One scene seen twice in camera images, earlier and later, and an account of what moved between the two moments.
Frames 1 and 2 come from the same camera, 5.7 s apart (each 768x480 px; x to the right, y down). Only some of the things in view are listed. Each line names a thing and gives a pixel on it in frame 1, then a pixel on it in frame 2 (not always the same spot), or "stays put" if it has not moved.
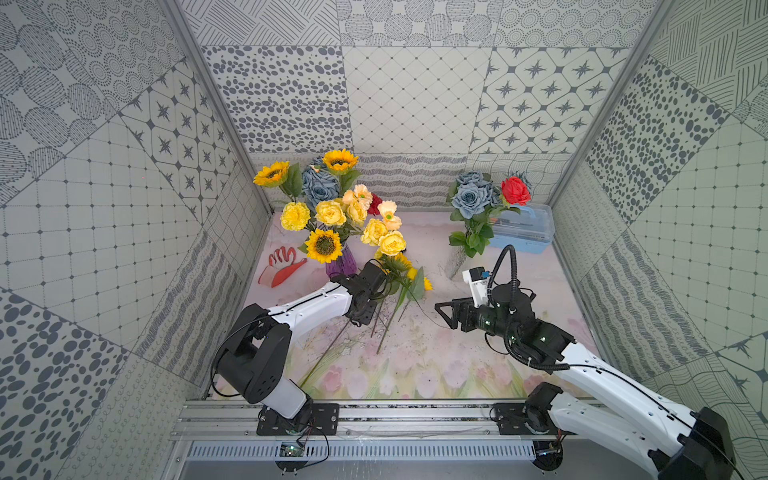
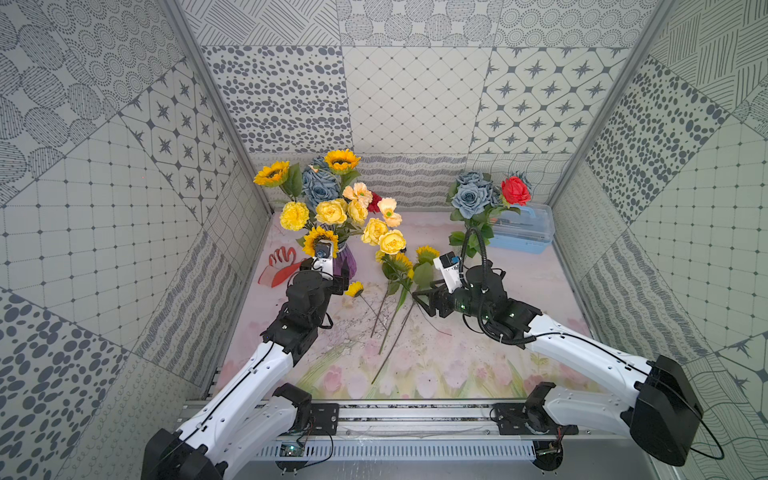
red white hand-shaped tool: [280, 267] stays put
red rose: [515, 191] stays put
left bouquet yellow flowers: [325, 199] stays put
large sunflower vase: [324, 245] -> [422, 277]
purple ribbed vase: [344, 266] stays put
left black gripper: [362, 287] -> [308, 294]
